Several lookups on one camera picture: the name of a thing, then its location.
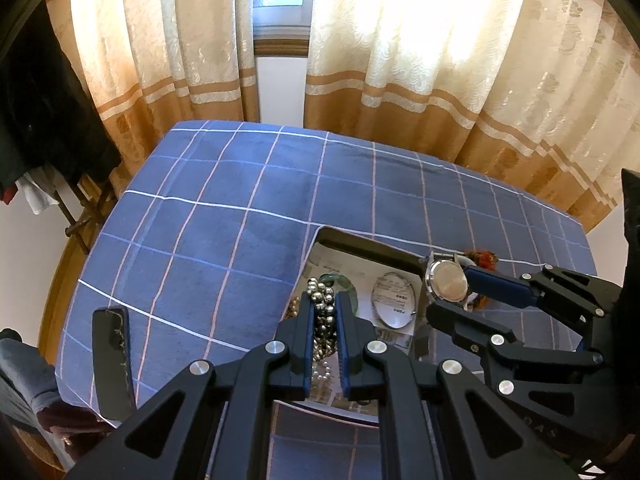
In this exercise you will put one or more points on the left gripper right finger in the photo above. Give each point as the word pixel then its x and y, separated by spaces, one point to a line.
pixel 436 421

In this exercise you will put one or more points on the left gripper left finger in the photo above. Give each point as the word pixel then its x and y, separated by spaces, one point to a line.
pixel 211 422

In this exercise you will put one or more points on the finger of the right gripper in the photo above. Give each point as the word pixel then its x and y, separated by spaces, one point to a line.
pixel 487 338
pixel 564 294

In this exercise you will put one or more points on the brown wooden bead mala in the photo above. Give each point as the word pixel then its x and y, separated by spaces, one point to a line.
pixel 486 260

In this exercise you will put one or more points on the silver wristwatch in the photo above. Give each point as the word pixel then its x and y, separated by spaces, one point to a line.
pixel 444 279

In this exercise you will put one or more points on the silver bangle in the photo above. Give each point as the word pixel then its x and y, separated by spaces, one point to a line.
pixel 393 301

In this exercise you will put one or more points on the printed paper liner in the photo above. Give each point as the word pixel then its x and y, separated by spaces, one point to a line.
pixel 356 276

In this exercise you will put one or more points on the blue checked tablecloth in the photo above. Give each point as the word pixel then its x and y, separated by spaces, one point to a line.
pixel 200 256

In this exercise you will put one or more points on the person's leg in jeans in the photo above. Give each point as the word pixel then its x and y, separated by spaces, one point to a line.
pixel 30 398

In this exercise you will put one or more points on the right beige orange curtain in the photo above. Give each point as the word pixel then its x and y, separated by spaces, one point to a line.
pixel 540 94

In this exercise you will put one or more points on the beige orange curtain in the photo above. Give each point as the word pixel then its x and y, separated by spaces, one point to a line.
pixel 148 64
pixel 540 94

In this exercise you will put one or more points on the wooden clothes rack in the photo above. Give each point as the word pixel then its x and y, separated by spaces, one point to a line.
pixel 93 198

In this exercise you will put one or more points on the dark hanging clothes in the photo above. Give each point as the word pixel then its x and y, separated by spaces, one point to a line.
pixel 47 119

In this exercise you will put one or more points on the left beige orange curtain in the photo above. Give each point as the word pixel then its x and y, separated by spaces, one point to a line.
pixel 148 64

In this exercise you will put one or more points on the window with wooden sill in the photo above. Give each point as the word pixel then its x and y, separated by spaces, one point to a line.
pixel 282 27

